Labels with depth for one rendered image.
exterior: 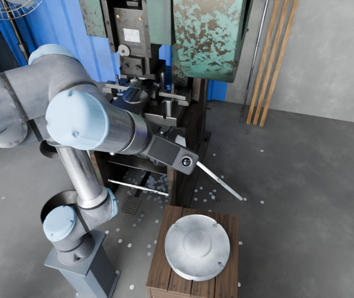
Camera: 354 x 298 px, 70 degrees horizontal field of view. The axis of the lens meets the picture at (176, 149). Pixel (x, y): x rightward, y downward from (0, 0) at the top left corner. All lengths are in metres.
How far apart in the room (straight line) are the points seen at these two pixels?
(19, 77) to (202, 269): 0.98
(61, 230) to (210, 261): 0.61
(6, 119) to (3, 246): 1.55
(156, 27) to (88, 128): 0.82
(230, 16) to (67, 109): 0.52
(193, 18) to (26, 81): 0.49
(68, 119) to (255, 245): 1.49
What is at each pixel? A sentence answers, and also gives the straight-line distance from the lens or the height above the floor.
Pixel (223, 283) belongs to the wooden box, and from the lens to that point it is 1.21.
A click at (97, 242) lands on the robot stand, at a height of 0.45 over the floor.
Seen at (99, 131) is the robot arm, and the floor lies 1.27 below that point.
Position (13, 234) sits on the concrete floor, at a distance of 1.95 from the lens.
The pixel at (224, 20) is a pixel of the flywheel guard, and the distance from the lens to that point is 0.76.
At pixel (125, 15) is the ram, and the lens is 1.21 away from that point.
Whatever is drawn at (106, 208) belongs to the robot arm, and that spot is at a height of 0.65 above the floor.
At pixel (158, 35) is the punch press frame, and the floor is 1.09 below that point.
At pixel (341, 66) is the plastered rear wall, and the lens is 2.58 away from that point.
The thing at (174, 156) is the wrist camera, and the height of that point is 1.14.
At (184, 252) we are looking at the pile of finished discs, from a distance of 1.20.
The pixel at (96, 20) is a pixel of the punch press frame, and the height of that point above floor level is 1.13.
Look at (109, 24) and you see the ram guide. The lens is 1.22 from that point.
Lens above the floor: 1.49
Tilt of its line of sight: 44 degrees down
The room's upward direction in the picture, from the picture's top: straight up
